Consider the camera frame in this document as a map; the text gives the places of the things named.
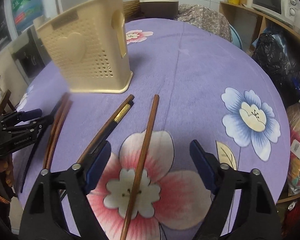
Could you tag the white microwave oven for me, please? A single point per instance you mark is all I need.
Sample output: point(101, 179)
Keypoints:
point(283, 10)

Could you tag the wooden stool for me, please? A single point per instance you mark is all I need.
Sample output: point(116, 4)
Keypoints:
point(5, 105)

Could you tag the brown wooden chopstick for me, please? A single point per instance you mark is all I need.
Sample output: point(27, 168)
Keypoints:
point(58, 131)
point(103, 129)
point(140, 167)
point(57, 116)

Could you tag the black garbage bag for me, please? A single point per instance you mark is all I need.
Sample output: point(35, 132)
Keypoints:
point(279, 63)

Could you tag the colourful plastic bags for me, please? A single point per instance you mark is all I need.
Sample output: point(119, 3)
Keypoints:
point(293, 177)

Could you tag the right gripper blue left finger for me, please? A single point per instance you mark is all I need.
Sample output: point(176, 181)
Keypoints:
point(94, 165)

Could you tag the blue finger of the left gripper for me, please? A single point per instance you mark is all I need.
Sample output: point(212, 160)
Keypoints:
point(30, 115)

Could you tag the blue water jug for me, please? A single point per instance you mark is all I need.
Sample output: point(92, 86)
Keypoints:
point(25, 11)

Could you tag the floral cloth covered chair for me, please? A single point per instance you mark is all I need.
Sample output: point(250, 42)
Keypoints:
point(206, 19)

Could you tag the beige perforated cutlery holder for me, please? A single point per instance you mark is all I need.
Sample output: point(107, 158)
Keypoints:
point(88, 44)

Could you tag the water dispenser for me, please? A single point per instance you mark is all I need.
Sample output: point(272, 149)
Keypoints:
point(29, 54)

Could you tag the white brown rice cooker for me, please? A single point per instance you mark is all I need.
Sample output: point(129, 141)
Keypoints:
point(167, 9)

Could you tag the left hand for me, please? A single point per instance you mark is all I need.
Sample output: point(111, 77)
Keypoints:
point(6, 179)

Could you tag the purple floral tablecloth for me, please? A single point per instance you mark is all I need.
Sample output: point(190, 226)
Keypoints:
point(210, 91)

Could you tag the wooden shelf unit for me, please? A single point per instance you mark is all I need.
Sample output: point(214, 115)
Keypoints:
point(250, 23)

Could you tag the blue plastic basin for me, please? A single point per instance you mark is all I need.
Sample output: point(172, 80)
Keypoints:
point(235, 38)

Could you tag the black gold-banded chopstick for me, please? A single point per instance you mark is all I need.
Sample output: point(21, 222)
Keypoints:
point(111, 124)

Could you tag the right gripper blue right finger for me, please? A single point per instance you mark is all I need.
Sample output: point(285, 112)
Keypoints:
point(206, 165)

